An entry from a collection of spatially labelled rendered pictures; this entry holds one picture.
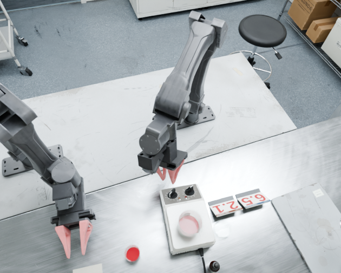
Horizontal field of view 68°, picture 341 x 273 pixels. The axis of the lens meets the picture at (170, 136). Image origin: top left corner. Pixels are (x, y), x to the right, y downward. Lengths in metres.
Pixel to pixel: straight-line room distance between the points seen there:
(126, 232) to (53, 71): 2.06
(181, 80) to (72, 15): 2.76
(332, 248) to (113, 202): 0.70
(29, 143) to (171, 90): 0.35
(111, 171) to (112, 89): 0.39
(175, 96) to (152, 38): 2.28
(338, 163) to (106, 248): 0.87
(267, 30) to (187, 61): 1.44
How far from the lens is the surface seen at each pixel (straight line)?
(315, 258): 0.95
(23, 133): 0.65
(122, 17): 3.20
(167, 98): 0.62
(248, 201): 0.90
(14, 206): 0.98
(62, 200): 0.65
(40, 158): 0.71
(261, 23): 2.11
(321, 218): 1.00
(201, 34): 0.68
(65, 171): 0.69
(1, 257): 0.95
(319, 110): 2.63
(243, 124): 1.07
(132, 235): 0.85
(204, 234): 0.76
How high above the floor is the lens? 1.73
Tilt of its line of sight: 58 degrees down
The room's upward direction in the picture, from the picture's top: 5 degrees clockwise
